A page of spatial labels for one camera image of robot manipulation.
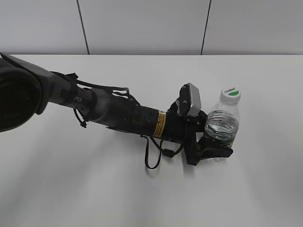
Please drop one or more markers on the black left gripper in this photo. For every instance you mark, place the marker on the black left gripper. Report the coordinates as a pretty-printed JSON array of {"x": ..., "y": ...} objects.
[{"x": 182, "y": 129}]

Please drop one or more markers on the clear cestbon water bottle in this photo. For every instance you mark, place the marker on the clear cestbon water bottle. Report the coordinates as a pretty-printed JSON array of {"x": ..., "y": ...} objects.
[{"x": 222, "y": 124}]

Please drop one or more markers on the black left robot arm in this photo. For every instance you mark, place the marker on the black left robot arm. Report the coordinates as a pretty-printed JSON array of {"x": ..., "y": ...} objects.
[{"x": 26, "y": 89}]

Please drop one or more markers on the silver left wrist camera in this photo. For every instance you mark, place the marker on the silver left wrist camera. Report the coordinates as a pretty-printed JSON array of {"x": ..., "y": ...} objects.
[{"x": 189, "y": 101}]

